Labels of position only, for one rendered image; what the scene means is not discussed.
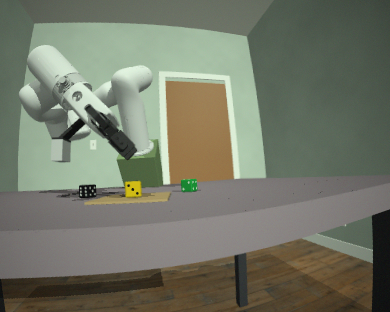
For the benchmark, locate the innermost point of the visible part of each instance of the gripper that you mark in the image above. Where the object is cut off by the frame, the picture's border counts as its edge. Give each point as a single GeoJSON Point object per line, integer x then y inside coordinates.
{"type": "Point", "coordinates": [119, 141]}

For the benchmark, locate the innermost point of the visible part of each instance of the yellow die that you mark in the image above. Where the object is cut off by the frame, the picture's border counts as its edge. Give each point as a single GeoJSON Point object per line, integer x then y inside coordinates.
{"type": "Point", "coordinates": [133, 189]}

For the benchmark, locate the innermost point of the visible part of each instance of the green die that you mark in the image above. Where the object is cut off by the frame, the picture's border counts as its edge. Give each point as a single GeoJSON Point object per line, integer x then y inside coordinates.
{"type": "Point", "coordinates": [189, 185]}

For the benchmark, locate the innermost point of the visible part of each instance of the black die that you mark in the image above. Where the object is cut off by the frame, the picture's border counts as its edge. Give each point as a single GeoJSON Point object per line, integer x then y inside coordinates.
{"type": "Point", "coordinates": [87, 191]}

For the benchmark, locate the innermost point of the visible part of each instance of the tan mat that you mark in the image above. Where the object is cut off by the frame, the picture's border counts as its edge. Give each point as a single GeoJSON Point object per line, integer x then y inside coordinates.
{"type": "Point", "coordinates": [121, 199]}

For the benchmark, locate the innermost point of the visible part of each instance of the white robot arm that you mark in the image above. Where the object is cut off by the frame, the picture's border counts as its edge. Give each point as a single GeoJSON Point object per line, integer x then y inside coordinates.
{"type": "Point", "coordinates": [48, 65]}

